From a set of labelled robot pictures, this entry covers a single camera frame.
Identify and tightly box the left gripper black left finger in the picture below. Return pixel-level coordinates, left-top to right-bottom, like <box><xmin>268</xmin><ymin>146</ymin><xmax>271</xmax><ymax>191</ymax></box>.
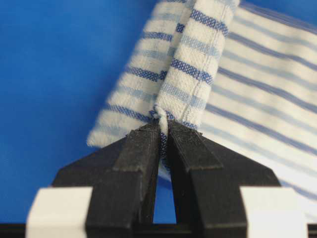
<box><xmin>52</xmin><ymin>123</ymin><xmax>160</xmax><ymax>238</ymax></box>

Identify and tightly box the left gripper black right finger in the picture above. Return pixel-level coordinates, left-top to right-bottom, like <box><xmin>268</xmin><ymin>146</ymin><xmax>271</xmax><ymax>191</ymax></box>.
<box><xmin>167</xmin><ymin>120</ymin><xmax>280</xmax><ymax>238</ymax></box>

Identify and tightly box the white blue-striped towel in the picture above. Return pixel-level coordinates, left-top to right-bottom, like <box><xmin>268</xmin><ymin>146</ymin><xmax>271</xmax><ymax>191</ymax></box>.
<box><xmin>87</xmin><ymin>0</ymin><xmax>317</xmax><ymax>223</ymax></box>

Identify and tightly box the blue table cloth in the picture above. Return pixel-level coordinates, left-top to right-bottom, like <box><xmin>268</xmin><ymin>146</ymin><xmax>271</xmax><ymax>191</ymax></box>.
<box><xmin>0</xmin><ymin>0</ymin><xmax>317</xmax><ymax>225</ymax></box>

